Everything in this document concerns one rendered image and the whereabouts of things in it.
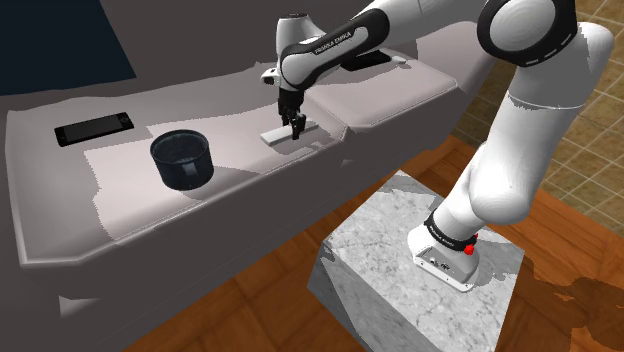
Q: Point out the black mesh cup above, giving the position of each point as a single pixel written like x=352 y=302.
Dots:
x=183 y=163

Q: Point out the black flat object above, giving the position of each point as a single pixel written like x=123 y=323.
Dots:
x=366 y=60

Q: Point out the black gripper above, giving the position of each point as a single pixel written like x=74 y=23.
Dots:
x=290 y=100

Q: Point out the grey sofa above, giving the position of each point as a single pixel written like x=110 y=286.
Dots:
x=63 y=204

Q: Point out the white flat remote control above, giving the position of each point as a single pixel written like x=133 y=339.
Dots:
x=276 y=135

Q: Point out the black phone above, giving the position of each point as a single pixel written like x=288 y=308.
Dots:
x=93 y=128

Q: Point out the grey marble robot stand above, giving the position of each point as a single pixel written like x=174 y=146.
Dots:
x=390 y=292

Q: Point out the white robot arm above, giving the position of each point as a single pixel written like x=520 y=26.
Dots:
x=516 y=146

